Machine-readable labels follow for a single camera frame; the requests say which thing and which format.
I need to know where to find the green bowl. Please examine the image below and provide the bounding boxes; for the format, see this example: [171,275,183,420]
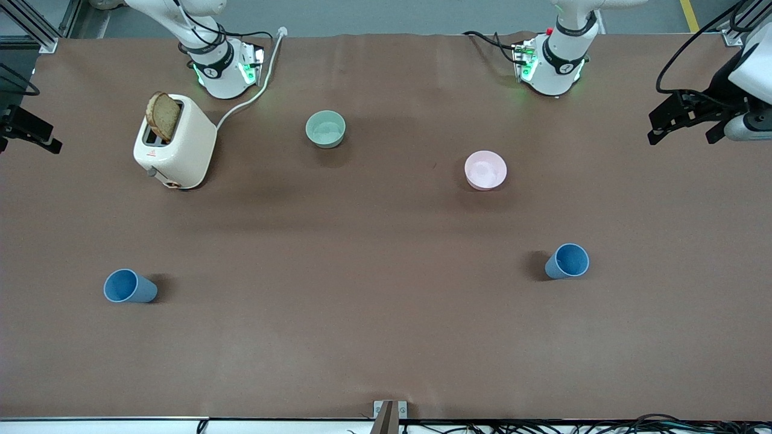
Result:
[305,110,347,149]

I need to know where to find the pink bowl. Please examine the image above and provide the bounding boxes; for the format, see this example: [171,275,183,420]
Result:
[464,150,508,192]

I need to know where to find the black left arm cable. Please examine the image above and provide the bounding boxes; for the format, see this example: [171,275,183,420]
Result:
[656,0,748,95]

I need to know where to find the brown table cover sheet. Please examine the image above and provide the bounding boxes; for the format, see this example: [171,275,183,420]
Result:
[0,31,772,421]

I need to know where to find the cream white toaster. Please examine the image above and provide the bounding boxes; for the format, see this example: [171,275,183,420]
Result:
[133,93,218,190]

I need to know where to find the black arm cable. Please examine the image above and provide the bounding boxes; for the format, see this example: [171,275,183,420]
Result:
[0,60,40,97]
[656,0,748,95]

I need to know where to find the white toaster power cable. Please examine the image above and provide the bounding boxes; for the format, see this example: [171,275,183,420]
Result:
[215,27,288,130]

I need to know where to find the aluminium frame profile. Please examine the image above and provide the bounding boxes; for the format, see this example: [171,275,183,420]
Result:
[0,0,82,55]
[721,0,764,48]

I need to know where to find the brown bread slice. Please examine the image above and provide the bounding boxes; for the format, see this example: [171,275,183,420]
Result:
[146,92,182,142]

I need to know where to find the metal connector plate green lights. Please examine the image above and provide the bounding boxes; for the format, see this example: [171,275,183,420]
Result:
[237,41,266,86]

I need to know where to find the metal bracket with brown post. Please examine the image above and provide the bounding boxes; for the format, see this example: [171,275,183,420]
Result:
[372,400,408,434]

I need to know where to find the blue plastic cup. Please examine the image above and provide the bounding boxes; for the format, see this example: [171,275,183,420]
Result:
[545,243,590,280]
[103,268,159,304]

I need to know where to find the black base cable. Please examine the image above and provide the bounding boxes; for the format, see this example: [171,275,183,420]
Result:
[463,30,527,64]

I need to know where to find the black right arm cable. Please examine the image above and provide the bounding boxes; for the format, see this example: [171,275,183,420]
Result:
[0,60,40,97]

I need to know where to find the white table edge rail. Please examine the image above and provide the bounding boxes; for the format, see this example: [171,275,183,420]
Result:
[0,416,772,434]

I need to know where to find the black cable bundle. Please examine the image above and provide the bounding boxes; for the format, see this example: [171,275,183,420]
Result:
[398,413,772,434]

